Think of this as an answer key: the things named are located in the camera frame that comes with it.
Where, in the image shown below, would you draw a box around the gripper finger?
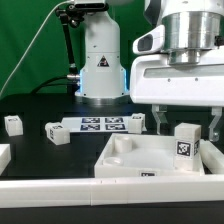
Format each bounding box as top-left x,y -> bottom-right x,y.
152,104 -> 168,135
209,107 -> 222,142

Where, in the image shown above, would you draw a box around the white square tabletop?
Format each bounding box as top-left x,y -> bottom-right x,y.
94,133 -> 204,178

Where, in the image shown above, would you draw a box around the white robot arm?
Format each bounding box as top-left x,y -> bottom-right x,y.
75,0 -> 224,141

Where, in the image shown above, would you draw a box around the AprilTag base sheet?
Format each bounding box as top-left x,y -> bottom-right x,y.
60,116 -> 148,133

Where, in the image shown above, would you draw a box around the white obstacle fence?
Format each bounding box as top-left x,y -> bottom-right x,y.
0,139 -> 224,209

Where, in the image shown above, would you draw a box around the black cables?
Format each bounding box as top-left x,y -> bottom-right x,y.
30,75 -> 81,95

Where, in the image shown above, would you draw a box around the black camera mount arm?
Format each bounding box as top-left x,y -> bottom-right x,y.
55,7 -> 80,82

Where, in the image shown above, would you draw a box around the grey camera on mount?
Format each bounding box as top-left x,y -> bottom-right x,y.
74,0 -> 106,11

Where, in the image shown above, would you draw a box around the white cable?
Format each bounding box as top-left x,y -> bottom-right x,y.
0,0 -> 76,98

